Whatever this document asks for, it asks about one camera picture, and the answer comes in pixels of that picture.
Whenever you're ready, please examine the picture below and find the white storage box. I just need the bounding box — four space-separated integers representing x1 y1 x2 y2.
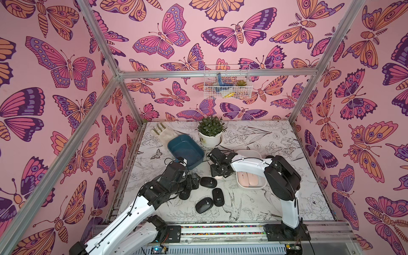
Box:
236 150 267 190

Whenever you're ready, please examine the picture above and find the teal storage box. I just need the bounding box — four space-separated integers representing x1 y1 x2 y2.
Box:
167 135 205 170

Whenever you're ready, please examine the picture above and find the pink mouse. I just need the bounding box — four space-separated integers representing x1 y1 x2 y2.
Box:
237 172 250 188
248 173 259 187

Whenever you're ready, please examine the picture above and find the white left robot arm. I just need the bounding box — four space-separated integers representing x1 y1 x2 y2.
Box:
69 157 198 255

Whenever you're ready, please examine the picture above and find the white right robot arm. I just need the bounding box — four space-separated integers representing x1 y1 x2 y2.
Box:
207 148 301 230

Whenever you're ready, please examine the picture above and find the black mouse bottom front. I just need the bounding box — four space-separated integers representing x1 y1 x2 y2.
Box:
195 197 214 214

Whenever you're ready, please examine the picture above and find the potted green plant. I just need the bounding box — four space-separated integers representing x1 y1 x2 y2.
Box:
198 116 226 147

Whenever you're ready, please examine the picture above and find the beige work glove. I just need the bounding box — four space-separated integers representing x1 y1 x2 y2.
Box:
150 122 178 147

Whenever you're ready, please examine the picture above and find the blue toy in basket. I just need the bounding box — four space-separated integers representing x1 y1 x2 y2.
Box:
216 73 234 92

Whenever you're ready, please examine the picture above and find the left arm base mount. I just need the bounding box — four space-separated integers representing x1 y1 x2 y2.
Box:
144 215 182 244

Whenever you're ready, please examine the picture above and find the white wire basket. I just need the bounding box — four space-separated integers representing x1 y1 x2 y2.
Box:
203 69 253 100

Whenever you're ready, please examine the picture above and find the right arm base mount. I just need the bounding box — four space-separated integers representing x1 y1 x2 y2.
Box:
264 222 311 242

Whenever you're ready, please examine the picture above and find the aluminium front rail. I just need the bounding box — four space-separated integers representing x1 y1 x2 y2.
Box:
145 221 356 246

